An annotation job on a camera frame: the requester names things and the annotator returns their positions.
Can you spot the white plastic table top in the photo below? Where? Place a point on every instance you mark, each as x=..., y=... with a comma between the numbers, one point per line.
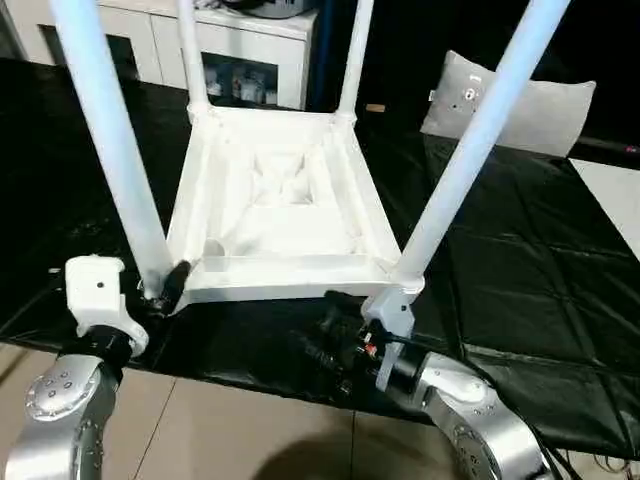
x=280, y=240

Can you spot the black table mat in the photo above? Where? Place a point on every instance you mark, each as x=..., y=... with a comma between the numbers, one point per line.
x=525, y=250

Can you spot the small white jar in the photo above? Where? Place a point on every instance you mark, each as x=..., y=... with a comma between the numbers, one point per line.
x=214, y=89
x=270, y=95

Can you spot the small brown tag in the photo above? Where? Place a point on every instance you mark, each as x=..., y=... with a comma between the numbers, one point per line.
x=375, y=108

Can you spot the white glass-door cabinet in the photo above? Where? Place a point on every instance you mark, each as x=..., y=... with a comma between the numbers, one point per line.
x=250, y=35

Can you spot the grey pillow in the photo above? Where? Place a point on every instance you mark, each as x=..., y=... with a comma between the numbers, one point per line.
x=550, y=115

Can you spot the grey pot on cabinet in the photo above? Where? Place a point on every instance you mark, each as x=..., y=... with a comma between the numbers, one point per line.
x=280, y=6

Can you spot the black flat tv screen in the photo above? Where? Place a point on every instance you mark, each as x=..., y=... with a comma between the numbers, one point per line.
x=600, y=145

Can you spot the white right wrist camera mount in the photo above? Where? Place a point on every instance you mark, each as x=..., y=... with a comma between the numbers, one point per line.
x=392, y=310

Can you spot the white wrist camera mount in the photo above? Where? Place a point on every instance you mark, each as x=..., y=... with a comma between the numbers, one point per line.
x=392, y=310
x=95, y=295

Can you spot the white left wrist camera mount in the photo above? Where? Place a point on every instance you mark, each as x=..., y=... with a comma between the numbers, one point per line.
x=95, y=295

